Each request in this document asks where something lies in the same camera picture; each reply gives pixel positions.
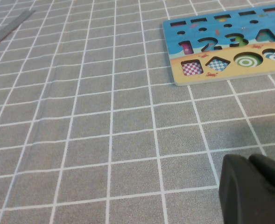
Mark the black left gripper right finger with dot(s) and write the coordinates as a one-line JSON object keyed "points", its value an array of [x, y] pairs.
{"points": [[270, 173]]}

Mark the grey flat strip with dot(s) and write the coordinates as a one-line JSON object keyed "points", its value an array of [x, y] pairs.
{"points": [[9, 30]]}

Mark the sea-themed wooden puzzle board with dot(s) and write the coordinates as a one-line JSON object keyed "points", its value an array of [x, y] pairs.
{"points": [[226, 72]]}

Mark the grey white-checked tablecloth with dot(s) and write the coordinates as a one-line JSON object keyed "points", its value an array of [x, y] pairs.
{"points": [[104, 130]]}

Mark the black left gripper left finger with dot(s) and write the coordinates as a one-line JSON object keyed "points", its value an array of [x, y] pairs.
{"points": [[244, 198]]}

